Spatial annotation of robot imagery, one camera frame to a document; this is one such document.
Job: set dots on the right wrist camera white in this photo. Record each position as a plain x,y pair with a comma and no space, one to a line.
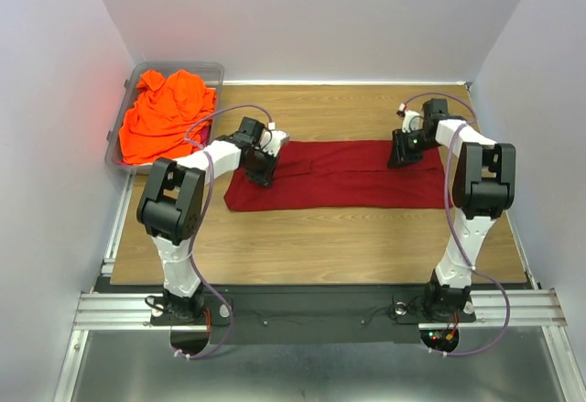
411,120

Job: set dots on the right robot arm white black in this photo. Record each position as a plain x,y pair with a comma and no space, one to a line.
478,187

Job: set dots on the clear plastic bin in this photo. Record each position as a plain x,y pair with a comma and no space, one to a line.
212,73

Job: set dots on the orange t shirt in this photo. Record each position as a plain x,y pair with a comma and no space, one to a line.
164,111

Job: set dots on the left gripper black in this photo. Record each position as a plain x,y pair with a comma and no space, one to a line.
261,171

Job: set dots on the pink t shirt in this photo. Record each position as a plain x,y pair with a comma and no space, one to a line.
196,139

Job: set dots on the dark red t shirt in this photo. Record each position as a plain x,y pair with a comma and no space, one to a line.
341,174

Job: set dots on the aluminium frame rail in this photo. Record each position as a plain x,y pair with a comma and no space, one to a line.
515,350

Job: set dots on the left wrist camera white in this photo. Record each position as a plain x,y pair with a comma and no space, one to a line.
272,141

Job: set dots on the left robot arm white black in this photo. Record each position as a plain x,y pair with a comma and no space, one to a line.
175,199

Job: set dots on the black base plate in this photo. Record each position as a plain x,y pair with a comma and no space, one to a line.
316,314

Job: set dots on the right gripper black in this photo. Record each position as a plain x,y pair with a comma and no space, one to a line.
404,156

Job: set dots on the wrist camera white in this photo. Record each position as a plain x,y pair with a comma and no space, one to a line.
272,141
411,120

